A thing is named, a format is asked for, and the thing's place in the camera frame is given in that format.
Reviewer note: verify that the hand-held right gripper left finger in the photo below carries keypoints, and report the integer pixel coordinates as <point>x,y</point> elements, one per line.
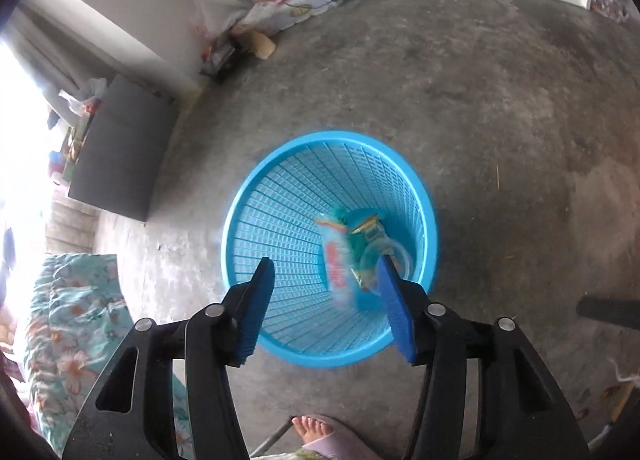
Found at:
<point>257,310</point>

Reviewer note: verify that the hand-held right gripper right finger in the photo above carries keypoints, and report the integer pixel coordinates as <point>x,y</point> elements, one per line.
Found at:
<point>395,305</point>

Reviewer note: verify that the blue and pink snack wrapper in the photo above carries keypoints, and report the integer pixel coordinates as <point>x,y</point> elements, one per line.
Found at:
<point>337,265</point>

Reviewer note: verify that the blue plastic mesh basket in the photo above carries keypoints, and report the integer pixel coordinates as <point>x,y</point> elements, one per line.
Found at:
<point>280,190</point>

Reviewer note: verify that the clear plastic cup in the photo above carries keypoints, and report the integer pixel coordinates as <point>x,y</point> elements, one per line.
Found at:
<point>400,250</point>

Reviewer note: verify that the green and yellow snack packet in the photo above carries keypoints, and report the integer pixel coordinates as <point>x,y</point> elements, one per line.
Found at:
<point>367,230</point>

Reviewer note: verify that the metal chair leg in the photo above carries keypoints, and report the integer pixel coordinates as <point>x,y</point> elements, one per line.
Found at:
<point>272,437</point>

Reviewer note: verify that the person's foot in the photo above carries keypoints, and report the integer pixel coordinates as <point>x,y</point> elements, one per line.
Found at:
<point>312,429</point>

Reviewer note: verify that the person's lilac trouser leg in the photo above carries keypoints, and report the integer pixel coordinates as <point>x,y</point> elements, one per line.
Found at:
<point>340,447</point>

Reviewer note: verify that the teal floral blanket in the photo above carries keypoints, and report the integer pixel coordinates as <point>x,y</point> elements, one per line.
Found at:
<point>65,340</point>

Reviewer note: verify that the striped grey sack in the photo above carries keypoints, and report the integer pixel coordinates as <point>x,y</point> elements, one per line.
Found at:
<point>70,230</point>

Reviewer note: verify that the dark grey cabinet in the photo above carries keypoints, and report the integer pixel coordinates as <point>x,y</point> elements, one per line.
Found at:
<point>125,150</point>

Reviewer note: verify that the pile of small colourful items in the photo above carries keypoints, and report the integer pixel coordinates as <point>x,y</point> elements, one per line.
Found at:
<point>70,150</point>

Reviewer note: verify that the dark bag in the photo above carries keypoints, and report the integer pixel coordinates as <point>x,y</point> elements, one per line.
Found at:
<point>220,57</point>

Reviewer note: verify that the white plastic bag red print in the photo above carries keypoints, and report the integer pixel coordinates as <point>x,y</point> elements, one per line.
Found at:
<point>85,97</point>

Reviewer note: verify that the white printed cloth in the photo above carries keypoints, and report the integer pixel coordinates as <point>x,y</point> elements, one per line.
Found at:
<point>280,10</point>

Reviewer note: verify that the grey curtain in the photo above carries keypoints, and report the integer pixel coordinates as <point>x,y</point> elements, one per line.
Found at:
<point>47,52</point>

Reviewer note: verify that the clear plastic bag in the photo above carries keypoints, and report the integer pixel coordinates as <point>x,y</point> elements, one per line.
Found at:
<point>611,2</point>

